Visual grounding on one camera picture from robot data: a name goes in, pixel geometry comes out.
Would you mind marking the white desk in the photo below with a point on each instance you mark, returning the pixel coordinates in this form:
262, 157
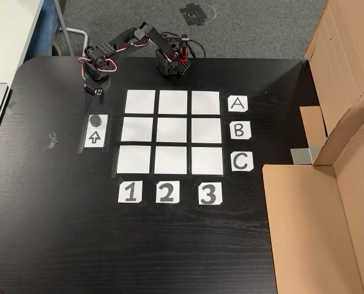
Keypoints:
7, 33

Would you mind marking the paper sheet letter C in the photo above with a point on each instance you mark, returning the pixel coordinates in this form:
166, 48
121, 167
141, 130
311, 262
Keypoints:
242, 162

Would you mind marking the paper sheet number 2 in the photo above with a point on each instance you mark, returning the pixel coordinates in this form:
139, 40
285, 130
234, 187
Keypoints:
167, 191

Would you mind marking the grey metal desk leg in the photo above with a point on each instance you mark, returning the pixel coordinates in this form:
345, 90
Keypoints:
67, 30

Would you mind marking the white paper grid square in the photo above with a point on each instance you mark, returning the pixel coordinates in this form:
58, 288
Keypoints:
134, 159
140, 101
171, 130
205, 102
206, 130
172, 102
170, 160
207, 160
137, 130

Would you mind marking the paper sheet letter B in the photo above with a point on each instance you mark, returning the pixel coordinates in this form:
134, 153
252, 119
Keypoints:
239, 130

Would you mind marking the paper sheet letter A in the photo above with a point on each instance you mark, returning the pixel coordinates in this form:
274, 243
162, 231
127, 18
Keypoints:
238, 104

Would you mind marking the black floor tape patch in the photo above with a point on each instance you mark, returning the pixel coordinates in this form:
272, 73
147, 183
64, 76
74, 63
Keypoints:
197, 13

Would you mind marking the grey tape strip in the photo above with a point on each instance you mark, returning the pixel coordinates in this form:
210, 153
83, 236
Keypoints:
304, 155

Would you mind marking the black octagonal token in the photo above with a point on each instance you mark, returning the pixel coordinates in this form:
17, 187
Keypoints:
95, 120

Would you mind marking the paper sheet number 3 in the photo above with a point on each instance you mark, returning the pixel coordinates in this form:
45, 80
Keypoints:
210, 193

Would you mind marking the brown cardboard panel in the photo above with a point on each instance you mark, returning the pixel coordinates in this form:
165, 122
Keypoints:
347, 61
307, 229

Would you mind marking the red and black clamp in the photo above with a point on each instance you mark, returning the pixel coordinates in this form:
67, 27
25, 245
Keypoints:
183, 50

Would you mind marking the paper sheet number 1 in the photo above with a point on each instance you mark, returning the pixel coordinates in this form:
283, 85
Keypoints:
130, 191

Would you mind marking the white arrow paper sheet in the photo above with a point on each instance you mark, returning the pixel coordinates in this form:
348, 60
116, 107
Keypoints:
95, 137

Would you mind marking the crumpled clear tape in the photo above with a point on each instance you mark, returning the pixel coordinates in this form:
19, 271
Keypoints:
51, 141

